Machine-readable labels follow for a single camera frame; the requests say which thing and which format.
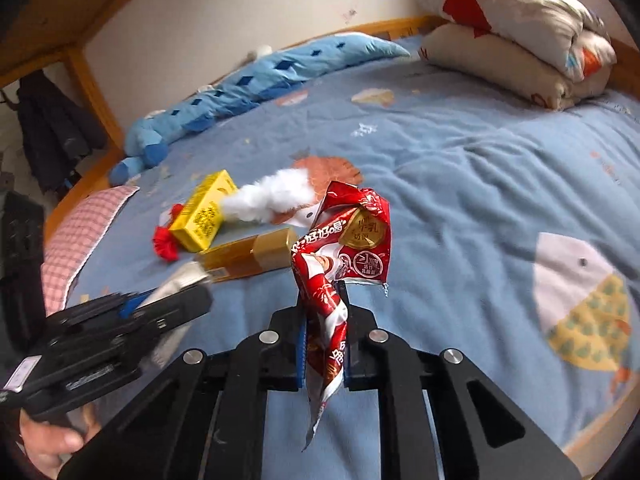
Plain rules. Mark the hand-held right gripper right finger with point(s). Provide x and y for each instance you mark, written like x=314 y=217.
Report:
x=365 y=355

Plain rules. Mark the wooden bed frame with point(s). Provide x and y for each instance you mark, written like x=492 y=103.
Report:
x=95 y=95

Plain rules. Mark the yellow carton box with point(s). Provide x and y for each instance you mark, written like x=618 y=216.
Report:
x=205 y=210

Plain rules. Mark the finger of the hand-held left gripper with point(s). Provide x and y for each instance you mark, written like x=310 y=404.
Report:
x=175 y=310
x=95 y=310

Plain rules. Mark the red snack wrapper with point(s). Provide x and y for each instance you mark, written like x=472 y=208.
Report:
x=350 y=240

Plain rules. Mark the amber bottle with gold cap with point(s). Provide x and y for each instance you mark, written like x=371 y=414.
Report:
x=240 y=260

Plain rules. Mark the pink plaid pillow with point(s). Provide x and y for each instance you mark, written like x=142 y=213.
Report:
x=75 y=240

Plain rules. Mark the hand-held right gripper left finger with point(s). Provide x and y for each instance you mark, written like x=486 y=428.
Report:
x=280 y=355

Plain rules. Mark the white plush toy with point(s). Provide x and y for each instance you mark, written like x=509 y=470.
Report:
x=260 y=51

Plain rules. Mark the white cotton fluff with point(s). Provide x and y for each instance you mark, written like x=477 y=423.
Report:
x=275 y=192

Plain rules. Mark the blue crocodile plush toy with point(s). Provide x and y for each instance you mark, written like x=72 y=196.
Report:
x=280 y=72

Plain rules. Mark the dark hanging jackets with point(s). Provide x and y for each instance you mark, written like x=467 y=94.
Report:
x=55 y=130

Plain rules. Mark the folded cream quilt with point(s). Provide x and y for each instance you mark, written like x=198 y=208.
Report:
x=515 y=35

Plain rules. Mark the red yarn bundle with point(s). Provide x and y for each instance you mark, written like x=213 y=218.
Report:
x=167 y=245

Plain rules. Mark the person's left hand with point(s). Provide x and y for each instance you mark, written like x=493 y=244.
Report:
x=50 y=445

